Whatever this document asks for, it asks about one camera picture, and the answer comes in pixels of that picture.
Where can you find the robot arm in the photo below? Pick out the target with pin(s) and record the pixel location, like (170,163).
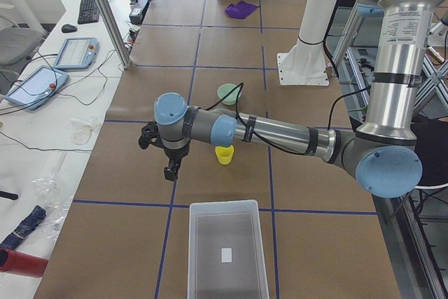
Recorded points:
(379,154)

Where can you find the crumpled clear plastic wrap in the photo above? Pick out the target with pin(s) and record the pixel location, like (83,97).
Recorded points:
(55,196)

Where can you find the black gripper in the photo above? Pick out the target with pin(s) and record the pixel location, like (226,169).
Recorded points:
(176,154)

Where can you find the clear plastic storage box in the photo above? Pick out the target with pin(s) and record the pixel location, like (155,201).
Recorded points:
(213,226)

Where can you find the far teach pendant tablet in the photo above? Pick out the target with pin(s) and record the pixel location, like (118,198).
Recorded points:
(76,53)

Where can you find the black power box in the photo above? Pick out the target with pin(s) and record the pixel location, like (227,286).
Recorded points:
(138,12)

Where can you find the light green bowl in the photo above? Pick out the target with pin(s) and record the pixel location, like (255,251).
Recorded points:
(229,93)

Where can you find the red cylinder bottle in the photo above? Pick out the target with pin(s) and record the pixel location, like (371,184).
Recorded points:
(15,262)

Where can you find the aluminium frame post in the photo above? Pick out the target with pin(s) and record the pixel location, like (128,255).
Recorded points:
(114,32)

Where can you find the yellow plastic cup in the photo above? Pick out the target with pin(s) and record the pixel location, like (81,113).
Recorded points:
(224,155)

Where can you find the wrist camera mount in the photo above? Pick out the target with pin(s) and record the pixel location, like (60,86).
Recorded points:
(150,136)

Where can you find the black keyboard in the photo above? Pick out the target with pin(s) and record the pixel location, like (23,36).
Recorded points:
(88,12)

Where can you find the folded dark blue umbrella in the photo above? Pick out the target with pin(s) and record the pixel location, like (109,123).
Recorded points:
(24,228)

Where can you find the purple cloth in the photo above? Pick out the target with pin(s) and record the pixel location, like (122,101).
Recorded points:
(241,10)

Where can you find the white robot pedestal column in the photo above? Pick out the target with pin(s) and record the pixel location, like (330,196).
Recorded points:
(305,63)

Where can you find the black computer mouse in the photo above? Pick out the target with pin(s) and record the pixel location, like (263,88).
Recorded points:
(68,28)

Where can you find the teach pendant tablet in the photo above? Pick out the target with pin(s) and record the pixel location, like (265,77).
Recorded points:
(34,91)
(76,53)

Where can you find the near teach pendant tablet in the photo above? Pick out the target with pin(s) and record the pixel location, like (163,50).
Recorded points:
(34,91)

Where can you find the grey office chair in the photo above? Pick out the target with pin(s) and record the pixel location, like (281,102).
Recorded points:
(17,46)

